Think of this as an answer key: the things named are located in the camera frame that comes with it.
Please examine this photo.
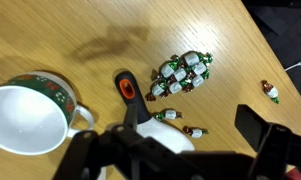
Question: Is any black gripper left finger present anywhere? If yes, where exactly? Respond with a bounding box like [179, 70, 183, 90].
[53, 103, 178, 180]

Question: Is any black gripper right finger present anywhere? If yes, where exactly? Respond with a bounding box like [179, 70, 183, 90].
[234, 104, 301, 180]

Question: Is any red item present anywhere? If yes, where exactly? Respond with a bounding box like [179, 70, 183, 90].
[284, 165, 301, 180]

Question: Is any green white christmas mug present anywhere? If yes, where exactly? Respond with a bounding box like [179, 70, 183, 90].
[0, 70, 95, 157]

